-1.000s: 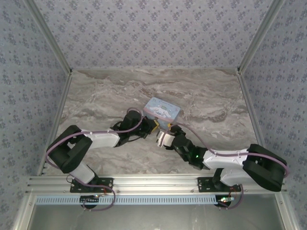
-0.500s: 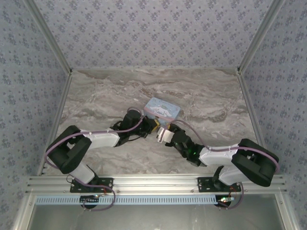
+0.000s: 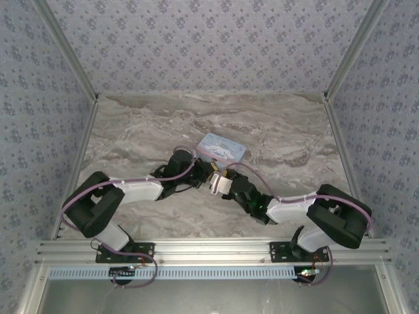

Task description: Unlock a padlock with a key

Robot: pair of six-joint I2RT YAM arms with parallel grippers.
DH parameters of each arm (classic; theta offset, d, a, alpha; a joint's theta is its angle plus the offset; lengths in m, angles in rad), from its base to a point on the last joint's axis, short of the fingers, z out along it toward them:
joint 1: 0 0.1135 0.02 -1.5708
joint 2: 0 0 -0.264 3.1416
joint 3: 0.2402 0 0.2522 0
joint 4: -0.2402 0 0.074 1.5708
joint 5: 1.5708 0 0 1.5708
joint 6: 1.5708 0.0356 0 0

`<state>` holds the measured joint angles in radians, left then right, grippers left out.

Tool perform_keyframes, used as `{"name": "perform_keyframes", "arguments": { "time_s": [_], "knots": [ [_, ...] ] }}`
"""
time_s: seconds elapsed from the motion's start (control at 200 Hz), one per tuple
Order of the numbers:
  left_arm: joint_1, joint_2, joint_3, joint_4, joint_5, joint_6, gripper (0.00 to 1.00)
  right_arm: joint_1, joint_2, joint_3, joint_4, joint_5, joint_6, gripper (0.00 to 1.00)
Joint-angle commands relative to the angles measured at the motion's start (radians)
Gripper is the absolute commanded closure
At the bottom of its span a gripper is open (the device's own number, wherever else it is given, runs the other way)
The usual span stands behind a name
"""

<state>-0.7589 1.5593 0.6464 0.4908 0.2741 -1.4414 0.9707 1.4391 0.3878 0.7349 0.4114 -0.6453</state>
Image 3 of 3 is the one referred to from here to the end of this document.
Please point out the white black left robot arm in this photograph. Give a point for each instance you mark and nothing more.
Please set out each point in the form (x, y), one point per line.
(98, 209)

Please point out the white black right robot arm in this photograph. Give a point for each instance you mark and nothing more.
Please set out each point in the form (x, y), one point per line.
(330, 216)

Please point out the pastel cartoon tin box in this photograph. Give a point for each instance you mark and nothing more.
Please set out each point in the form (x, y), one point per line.
(222, 147)

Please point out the small circuit board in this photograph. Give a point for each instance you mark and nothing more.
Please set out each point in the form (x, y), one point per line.
(307, 272)
(122, 271)

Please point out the aluminium front mounting rail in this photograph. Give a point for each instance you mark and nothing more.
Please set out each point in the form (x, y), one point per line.
(212, 252)

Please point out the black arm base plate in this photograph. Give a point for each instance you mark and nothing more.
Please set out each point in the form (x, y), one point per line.
(278, 253)
(144, 252)

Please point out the aluminium side rail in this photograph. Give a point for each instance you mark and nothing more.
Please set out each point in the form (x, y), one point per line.
(343, 163)
(77, 163)

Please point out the aluminium frame corner post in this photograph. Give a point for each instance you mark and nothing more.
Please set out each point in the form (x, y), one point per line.
(65, 49)
(353, 45)

